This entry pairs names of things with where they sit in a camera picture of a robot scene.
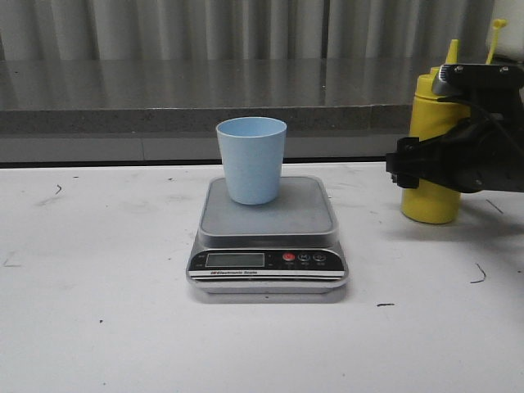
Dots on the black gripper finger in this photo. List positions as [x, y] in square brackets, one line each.
[455, 160]
[457, 79]

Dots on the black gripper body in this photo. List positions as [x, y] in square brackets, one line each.
[504, 145]

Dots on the yellow squeeze bottle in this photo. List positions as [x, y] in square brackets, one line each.
[433, 116]

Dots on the light blue plastic cup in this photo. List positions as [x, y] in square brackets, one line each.
[252, 150]

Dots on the silver electronic kitchen scale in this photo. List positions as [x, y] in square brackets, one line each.
[287, 250]

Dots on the white container in background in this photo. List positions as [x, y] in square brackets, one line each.
[510, 43]

